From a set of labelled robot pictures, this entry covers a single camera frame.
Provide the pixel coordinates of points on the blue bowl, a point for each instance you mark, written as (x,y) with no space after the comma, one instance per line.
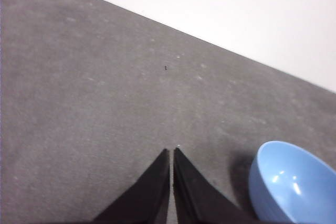
(283,182)

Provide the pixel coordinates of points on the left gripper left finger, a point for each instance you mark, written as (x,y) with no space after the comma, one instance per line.
(147,197)

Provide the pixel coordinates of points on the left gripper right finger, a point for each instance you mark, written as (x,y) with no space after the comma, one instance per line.
(194,200)

